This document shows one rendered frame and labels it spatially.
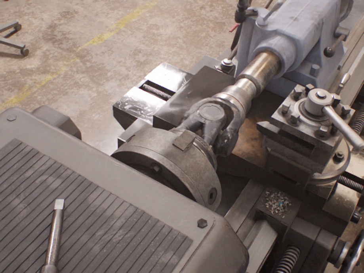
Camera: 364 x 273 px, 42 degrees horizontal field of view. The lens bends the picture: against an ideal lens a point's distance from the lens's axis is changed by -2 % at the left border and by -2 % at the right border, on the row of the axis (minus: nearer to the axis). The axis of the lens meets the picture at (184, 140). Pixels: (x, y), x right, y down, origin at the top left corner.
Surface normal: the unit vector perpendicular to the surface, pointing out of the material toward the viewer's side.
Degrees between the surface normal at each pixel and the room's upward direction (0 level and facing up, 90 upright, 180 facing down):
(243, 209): 0
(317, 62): 90
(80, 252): 0
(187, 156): 21
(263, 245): 36
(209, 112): 0
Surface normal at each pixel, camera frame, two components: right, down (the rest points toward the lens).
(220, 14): 0.08, -0.70
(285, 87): -0.52, 0.58
